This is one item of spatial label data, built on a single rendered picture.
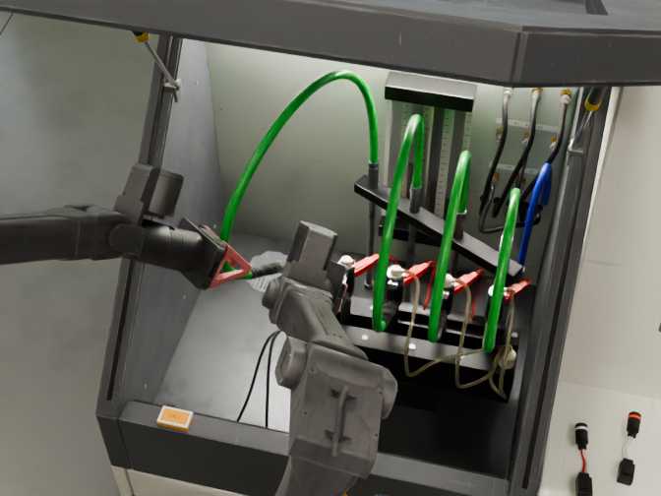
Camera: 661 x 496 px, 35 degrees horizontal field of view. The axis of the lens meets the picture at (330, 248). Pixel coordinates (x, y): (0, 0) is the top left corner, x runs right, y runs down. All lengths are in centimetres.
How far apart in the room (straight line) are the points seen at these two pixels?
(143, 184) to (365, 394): 52
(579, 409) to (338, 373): 77
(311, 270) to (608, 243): 44
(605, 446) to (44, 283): 197
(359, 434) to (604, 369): 81
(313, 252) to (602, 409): 56
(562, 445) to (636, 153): 46
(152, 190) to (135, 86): 243
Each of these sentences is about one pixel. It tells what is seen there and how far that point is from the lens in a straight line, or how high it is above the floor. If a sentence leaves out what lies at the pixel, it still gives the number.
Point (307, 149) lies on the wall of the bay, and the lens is 188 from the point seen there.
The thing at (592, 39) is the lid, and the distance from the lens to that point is 73.
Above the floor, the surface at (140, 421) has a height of 95.
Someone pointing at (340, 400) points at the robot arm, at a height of 155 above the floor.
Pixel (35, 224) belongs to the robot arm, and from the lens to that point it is 126.
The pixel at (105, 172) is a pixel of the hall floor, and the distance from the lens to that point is 348.
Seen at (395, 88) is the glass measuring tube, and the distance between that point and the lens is 170.
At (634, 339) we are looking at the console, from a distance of 166.
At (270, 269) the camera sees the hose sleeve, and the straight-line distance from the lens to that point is 160.
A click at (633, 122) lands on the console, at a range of 147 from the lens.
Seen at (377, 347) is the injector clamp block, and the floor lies 98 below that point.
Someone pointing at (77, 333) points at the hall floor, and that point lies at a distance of 306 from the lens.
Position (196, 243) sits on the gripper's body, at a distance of 143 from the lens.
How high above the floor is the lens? 236
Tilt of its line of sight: 48 degrees down
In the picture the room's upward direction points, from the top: straight up
